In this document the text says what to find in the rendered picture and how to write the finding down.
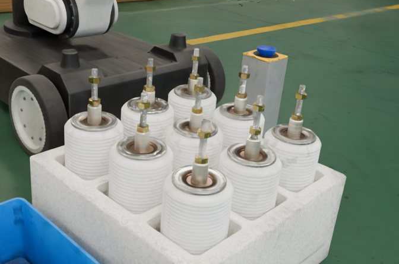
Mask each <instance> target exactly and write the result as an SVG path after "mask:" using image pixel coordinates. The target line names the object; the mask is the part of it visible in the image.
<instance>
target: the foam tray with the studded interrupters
mask: <svg viewBox="0 0 399 264"><path fill-rule="evenodd" d="M30 172H31V195H32V205H33V206H34V207H35V208H36V209H37V210H38V211H40V212H41V213H42V214H43V215H44V216H45V217H46V218H48V219H49V220H50V221H52V222H53V223H54V224H55V225H56V226H57V227H58V228H60V229H61V230H62V231H63V232H64V233H65V234H66V235H68V236H69V237H70V238H71V239H73V240H74V241H75V242H76V243H77V244H78V245H79V246H81V247H82V248H83V249H84V250H85V251H86V252H87V253H89V254H90V255H91V256H92V257H94V258H95V259H96V260H97V261H98V262H99V263H100V264H319V263H320V262H322V261H323V260H324V259H325V258H326V257H327V256H328V251H329V248H330V243H331V239H332V236H333V231H334V226H335V222H336V219H337V214H338V209H339V206H340V202H341V197H342V194H343V189H344V184H345V181H346V176H345V175H344V174H342V173H339V172H337V171H335V170H333V169H331V168H328V167H326V166H323V165H322V164H320V163H318V164H317V168H316V173H315V178H314V181H313V184H311V185H310V186H308V187H306V188H305V189H303V190H302V191H300V192H298V193H294V192H290V191H288V190H286V189H284V188H282V187H280V186H278V191H277V197H276V201H275V208H274V209H272V210H270V211H269V212H267V213H266V214H264V215H263V216H261V217H259V218H258V219H257V220H254V221H250V220H247V219H245V218H243V217H241V216H240V215H238V214H236V213H234V212H233V211H230V220H229V228H228V233H227V239H225V240H223V241H222V242H221V243H219V244H217V245H216V246H214V247H213V248H211V249H210V250H208V251H206V252H205V253H203V254H202V255H199V256H194V255H191V254H190V253H188V252H187V251H185V250H184V249H183V248H181V247H179V246H178V245H177V244H175V243H174V242H172V241H171V240H169V239H168V238H167V237H165V236H164V235H162V234H160V225H161V215H162V204H161V205H158V206H156V207H154V208H152V209H150V210H148V211H146V212H144V213H142V214H132V213H130V212H129V211H127V210H126V209H125V208H123V207H121V206H120V205H119V204H117V203H116V202H114V201H113V200H111V199H110V198H108V197H109V174H107V175H104V176H102V177H99V178H97V179H94V180H90V181H86V180H83V179H81V178H80V177H78V176H77V175H76V174H74V173H73V172H71V171H69V170H68V169H67V168H65V146H61V147H58V148H54V149H52V150H49V151H45V152H41V153H39V154H36V155H32V156H31V157H30Z"/></svg>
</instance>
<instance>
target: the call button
mask: <svg viewBox="0 0 399 264"><path fill-rule="evenodd" d="M257 51H258V54H259V55H262V56H273V55H274V53H276V48H274V47H272V46H267V45H260V46H258V47H257Z"/></svg>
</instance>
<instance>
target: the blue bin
mask: <svg viewBox="0 0 399 264"><path fill-rule="evenodd" d="M0 264H100V263H99V262H98V261H97V260H96V259H95V258H94V257H92V256H91V255H90V254H89V253H87V252H86V251H85V250H84V249H83V248H82V247H81V246H79V245H78V244H77V243H76V242H75V241H74V240H73V239H71V238H70V237H69V236H68V235H66V234H65V233H64V232H63V231H62V230H61V229H60V228H58V227H57V226H56V225H55V224H54V223H53V222H52V221H50V220H49V219H48V218H46V217H45V216H44V215H43V214H42V213H41V212H40V211H38V210H37V209H36V208H35V207H34V206H33V205H32V204H30V203H29V202H28V201H27V200H25V199H24V198H13V199H10V200H7V201H5V202H1V203H0Z"/></svg>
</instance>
